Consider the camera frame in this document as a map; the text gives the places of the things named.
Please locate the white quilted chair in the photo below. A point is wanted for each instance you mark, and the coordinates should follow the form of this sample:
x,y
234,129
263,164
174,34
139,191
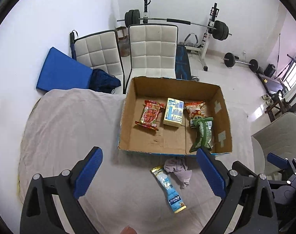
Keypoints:
x,y
153,51
99,51

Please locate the blue foam mat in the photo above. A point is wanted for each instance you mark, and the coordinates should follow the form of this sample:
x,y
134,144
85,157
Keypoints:
x,y
60,71

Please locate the green snack packet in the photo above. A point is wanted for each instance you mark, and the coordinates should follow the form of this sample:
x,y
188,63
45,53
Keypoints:
x,y
204,136

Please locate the chrome dumbbell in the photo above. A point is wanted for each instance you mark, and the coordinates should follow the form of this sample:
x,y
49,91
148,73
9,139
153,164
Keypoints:
x,y
195,78

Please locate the white squat rack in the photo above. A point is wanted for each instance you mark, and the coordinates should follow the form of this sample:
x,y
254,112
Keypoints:
x,y
200,49

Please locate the black blue weight bench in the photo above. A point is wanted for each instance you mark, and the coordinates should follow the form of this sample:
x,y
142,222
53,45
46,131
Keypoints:
x,y
182,66

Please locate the red snack packet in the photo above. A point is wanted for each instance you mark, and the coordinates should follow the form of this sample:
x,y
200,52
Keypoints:
x,y
150,114

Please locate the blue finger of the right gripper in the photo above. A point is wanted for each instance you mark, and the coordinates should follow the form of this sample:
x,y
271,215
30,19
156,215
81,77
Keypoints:
x,y
242,169
281,163

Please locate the black speaker box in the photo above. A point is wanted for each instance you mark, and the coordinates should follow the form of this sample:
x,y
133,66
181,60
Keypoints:
x,y
270,70

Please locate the floor barbell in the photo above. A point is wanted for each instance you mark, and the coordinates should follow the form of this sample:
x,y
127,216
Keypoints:
x,y
230,59

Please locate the grey shell chair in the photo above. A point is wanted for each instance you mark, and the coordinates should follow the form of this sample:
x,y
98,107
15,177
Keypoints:
x,y
279,138

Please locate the open cardboard box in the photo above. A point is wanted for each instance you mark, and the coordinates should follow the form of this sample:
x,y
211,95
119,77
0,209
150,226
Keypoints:
x,y
172,140

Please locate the orange snack packet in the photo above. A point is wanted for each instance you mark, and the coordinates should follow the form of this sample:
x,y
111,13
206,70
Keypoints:
x,y
194,109

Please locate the person's left hand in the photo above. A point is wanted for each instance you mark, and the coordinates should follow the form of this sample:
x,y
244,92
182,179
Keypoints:
x,y
128,230

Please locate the grey pull handle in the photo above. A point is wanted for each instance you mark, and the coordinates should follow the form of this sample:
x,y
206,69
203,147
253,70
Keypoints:
x,y
191,40

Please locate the long blue snack sachet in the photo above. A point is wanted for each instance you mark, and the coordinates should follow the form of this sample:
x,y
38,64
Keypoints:
x,y
173,197

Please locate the dark blue garment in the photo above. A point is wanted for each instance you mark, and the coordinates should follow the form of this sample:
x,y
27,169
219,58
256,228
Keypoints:
x,y
101,81

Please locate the dark wooden chair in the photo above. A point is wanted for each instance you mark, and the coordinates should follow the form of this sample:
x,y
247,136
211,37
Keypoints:
x,y
277,106

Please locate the right white quilted chair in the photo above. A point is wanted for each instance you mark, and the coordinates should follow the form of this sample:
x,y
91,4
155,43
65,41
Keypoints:
x,y
153,51

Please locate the white blue tissue pack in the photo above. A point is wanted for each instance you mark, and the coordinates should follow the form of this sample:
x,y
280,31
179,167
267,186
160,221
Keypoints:
x,y
174,113

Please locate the left white quilted chair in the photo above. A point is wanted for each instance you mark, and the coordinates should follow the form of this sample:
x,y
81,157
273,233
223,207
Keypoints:
x,y
99,51

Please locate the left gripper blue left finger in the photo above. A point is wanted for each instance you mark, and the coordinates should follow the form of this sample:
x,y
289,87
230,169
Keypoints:
x,y
39,213

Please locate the barbell on rack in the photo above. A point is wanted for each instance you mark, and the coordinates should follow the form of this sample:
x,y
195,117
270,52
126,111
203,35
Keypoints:
x,y
218,29

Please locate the grey table cloth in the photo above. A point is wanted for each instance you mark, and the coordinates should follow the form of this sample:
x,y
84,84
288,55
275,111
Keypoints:
x,y
65,125

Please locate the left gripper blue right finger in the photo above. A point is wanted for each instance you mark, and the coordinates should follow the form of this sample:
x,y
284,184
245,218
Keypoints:
x,y
258,213

